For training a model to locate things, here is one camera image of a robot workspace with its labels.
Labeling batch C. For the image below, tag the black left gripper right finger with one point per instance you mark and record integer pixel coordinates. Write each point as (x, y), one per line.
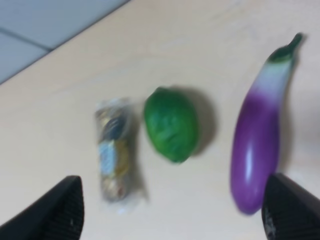
(289, 212)

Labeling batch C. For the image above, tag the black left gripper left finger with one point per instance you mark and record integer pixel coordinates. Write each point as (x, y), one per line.
(57, 215)

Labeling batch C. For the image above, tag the purple toy eggplant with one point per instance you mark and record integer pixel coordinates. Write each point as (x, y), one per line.
(256, 145)

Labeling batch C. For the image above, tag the clear wrapped snack packet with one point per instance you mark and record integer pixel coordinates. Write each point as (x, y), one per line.
(120, 181)

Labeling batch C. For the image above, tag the green lime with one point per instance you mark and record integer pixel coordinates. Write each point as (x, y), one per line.
(172, 124)

